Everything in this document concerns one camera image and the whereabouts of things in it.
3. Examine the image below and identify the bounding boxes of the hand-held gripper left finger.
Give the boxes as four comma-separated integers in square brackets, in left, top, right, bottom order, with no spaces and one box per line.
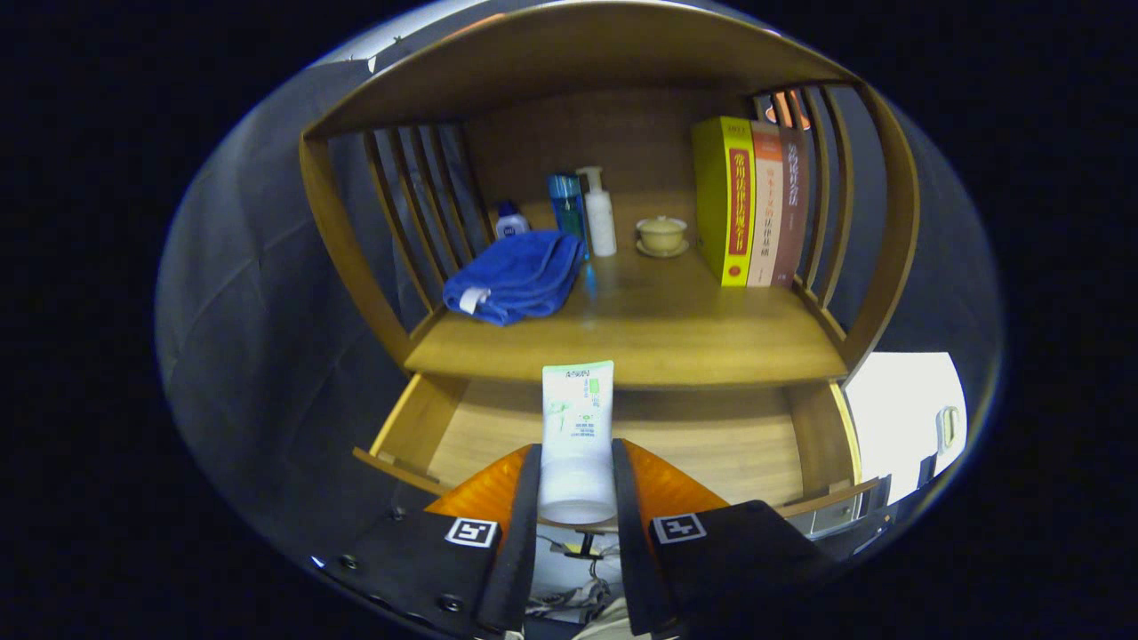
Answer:
[311,442,543,639]

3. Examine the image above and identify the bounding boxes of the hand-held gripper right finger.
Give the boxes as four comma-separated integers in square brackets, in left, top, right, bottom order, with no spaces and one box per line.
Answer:
[611,438,837,636]

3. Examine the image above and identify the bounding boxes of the wooden drawer with black knob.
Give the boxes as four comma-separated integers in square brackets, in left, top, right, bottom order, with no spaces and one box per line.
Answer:
[353,372,890,561]

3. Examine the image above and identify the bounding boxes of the white green tube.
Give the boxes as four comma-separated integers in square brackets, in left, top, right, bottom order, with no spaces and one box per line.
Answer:
[537,360,618,525]

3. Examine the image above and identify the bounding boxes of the wooden countertop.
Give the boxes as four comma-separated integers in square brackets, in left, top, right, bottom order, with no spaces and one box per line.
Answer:
[405,191,850,389]

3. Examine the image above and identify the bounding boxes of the white side cabinet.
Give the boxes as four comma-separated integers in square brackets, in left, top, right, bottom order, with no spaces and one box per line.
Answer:
[843,351,968,534]

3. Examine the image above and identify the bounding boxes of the wooden cabinet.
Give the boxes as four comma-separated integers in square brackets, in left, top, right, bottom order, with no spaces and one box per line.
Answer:
[298,0,921,383]

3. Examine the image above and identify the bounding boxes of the blue folded towel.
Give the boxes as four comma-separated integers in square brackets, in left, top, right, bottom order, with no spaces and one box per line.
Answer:
[442,230,588,327]

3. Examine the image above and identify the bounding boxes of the yellow lidded teacup with saucer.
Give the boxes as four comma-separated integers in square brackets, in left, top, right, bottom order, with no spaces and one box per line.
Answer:
[635,215,690,260]

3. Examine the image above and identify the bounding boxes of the small white blue bottle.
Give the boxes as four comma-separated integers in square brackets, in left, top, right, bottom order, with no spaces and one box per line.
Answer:
[494,200,532,241]

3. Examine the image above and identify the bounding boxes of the white pump bottle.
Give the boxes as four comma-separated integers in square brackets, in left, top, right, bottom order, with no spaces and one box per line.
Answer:
[576,165,618,258]

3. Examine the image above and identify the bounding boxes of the black backdrop cloth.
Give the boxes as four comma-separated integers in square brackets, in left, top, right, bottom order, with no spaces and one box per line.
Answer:
[158,18,1006,570]

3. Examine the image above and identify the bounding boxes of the yellow book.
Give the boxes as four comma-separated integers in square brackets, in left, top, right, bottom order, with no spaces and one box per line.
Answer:
[692,116,757,288]

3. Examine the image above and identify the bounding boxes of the orange book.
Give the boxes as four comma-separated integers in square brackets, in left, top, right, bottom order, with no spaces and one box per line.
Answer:
[747,120,786,288]

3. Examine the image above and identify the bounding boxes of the brown book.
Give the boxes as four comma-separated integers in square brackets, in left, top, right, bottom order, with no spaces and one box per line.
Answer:
[772,124,812,288]

